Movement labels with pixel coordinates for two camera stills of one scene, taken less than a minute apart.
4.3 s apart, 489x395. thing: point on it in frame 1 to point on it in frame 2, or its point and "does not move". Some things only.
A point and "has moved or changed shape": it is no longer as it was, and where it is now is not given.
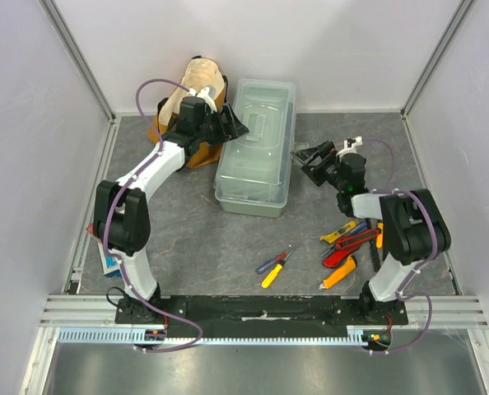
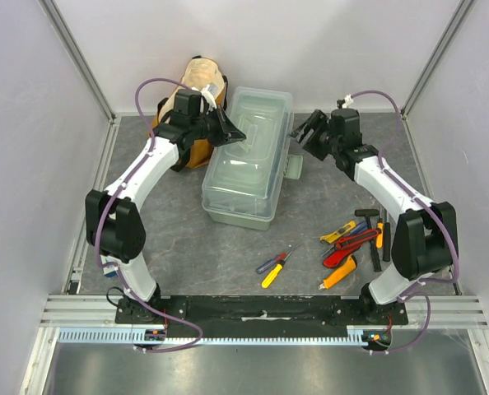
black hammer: x=373 y=248 does not move
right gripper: x=322 y=165 to x=316 y=134
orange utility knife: x=337 y=276 does not move
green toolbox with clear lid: x=255 y=174 has moved or changed shape
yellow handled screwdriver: x=270 y=278 does not move
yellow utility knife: x=329 y=237 does not move
